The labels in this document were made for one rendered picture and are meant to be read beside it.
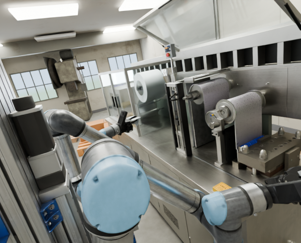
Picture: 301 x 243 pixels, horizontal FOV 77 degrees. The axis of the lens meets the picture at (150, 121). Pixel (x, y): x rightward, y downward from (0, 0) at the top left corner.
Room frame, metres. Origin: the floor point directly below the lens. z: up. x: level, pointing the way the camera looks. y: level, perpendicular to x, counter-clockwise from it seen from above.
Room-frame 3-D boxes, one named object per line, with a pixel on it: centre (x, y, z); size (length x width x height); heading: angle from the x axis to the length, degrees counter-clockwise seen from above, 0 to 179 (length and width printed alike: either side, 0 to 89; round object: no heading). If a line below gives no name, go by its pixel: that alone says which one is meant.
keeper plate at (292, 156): (0.88, -0.72, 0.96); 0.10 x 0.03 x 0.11; 114
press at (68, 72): (7.27, 2.62, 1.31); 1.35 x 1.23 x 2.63; 19
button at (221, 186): (0.82, -0.30, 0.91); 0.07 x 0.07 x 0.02; 24
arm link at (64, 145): (0.99, 0.49, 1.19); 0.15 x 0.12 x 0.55; 45
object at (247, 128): (1.05, -0.58, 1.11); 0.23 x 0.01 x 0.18; 114
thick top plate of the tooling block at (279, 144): (0.96, -0.67, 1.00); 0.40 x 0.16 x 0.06; 114
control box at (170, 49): (1.57, -0.25, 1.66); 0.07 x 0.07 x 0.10; 40
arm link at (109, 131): (1.17, 0.31, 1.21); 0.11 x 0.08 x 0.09; 135
